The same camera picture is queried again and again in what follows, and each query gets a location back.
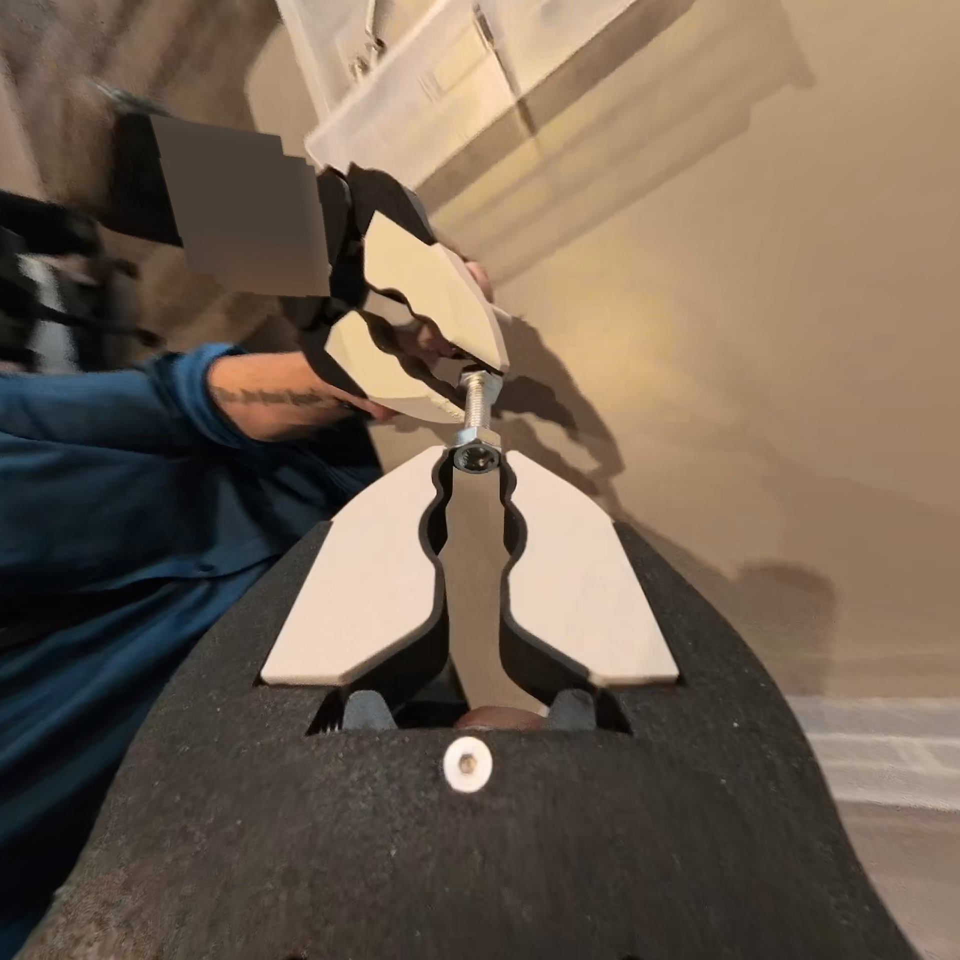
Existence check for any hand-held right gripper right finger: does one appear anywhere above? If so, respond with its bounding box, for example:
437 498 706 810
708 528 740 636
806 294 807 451
499 448 681 689

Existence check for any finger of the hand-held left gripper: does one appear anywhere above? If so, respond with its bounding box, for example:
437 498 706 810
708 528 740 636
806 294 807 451
324 309 470 425
362 208 513 375

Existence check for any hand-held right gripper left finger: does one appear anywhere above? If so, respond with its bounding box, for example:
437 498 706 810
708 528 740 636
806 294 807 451
259 444 453 687

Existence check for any steel hex bolt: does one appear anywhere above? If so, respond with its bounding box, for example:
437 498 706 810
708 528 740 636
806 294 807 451
457 365 505 438

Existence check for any steel hex nut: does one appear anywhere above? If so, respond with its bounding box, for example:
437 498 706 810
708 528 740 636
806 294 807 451
448 427 502 475

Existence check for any clear divided plastic bin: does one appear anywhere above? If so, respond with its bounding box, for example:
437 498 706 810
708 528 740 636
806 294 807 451
273 0 702 192

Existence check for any person's left forearm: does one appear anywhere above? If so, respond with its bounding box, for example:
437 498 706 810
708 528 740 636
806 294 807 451
206 351 354 444

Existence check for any person's left hand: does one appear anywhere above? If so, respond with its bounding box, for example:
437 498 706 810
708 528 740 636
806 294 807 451
330 255 498 425

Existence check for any person's blue shirt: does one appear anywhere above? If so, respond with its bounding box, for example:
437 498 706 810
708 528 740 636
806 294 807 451
0 343 385 946

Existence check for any person's black office chair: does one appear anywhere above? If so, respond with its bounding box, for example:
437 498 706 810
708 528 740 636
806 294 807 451
0 187 162 372

